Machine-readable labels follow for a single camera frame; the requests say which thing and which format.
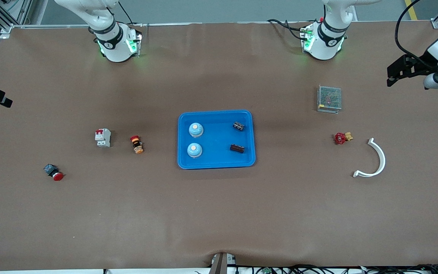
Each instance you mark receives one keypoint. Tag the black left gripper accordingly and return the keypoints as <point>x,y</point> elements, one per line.
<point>423,64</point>

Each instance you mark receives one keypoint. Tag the black electrolytic capacitor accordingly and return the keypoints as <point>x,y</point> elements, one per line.
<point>238,126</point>

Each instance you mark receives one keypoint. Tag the brown electrolytic capacitor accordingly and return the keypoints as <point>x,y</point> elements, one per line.
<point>237,148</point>

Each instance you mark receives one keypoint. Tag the light blue service bell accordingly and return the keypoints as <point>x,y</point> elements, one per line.
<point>195,129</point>
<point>194,150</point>

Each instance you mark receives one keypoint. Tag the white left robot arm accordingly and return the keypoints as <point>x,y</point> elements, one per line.
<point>329,38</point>

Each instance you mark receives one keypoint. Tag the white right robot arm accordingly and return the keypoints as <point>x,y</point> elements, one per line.
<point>108,23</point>

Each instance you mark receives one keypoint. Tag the blue plastic tray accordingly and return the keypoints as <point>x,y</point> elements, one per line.
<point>216,140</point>

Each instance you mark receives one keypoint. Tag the metal mesh power supply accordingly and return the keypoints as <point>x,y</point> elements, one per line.
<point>329,99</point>

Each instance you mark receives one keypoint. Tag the red mushroom push button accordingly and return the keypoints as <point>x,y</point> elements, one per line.
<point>53,172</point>

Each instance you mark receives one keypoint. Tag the white curved plastic bracket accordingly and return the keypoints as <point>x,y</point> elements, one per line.
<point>383,159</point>

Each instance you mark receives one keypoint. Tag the white circuit breaker red switch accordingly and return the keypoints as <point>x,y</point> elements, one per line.
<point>103,137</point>

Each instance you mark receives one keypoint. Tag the red orange emergency stop switch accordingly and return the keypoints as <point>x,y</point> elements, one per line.
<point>137,144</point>

